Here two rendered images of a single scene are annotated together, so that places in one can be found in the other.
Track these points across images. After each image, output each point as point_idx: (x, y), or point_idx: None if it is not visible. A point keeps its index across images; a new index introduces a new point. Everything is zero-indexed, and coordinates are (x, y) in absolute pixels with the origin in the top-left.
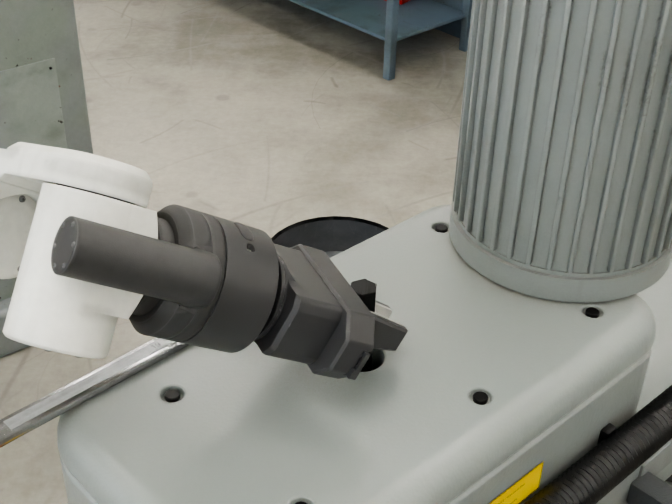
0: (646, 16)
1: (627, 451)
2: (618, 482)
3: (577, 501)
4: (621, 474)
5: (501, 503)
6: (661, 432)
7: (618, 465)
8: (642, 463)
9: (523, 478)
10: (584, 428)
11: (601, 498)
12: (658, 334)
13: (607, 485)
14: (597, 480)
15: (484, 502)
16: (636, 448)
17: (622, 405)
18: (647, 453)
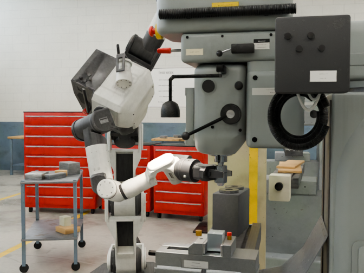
0: None
1: (262, 5)
2: (256, 10)
3: (239, 6)
4: (258, 8)
5: (223, 5)
6: (277, 5)
7: (257, 5)
8: (268, 11)
9: (231, 2)
10: (255, 0)
11: (249, 11)
12: None
13: (251, 7)
14: (248, 6)
15: (217, 1)
16: (265, 5)
17: (272, 2)
18: (269, 8)
